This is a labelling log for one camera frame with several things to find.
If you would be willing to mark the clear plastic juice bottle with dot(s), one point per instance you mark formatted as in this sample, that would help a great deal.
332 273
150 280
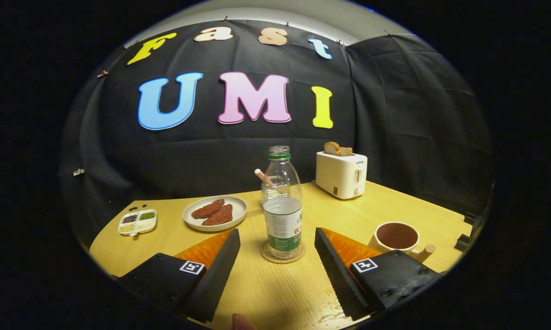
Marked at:
282 229

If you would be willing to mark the brown meat patty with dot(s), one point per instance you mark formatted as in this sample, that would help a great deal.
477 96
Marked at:
207 209
218 216

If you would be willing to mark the white toaster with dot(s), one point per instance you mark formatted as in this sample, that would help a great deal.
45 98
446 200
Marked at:
339 176

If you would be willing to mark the black backdrop cloth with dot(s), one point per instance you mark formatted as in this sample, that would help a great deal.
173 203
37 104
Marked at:
394 114

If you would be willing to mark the black table clamp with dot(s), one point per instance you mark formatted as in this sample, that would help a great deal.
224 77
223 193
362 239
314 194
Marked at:
462 243
471 217

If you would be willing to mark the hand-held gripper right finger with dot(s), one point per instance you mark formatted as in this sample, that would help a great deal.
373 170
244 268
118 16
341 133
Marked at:
337 275

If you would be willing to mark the white divided condiment dish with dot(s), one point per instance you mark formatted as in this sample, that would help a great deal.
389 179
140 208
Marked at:
138 224

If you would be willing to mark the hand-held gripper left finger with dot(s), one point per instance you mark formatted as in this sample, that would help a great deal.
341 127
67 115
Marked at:
216 279

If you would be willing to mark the round cork coaster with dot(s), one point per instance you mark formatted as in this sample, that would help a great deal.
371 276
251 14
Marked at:
266 255

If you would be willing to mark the toasted bread slice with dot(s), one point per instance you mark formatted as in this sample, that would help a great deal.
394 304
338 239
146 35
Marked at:
346 151
332 149

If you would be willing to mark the wooden table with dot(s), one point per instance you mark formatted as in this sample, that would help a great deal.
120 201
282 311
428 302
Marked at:
257 293

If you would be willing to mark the white round plate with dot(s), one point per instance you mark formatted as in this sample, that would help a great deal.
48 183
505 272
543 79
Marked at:
239 213

